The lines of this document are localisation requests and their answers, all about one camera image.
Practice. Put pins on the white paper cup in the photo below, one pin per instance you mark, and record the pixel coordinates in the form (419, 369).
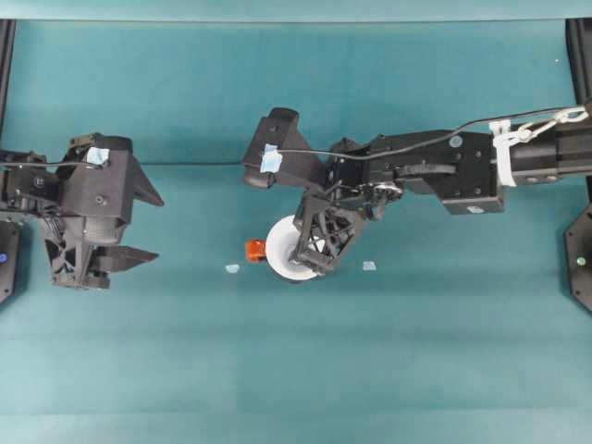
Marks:
(279, 240)

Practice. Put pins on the small pale tape scrap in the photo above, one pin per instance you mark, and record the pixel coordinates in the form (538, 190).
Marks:
(232, 268)
(368, 266)

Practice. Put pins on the wrist camera on bar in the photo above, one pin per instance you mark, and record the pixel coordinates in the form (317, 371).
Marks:
(287, 139)
(102, 189)

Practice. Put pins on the black metal frame rail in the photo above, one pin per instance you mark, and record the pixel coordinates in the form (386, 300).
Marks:
(583, 60)
(5, 69)

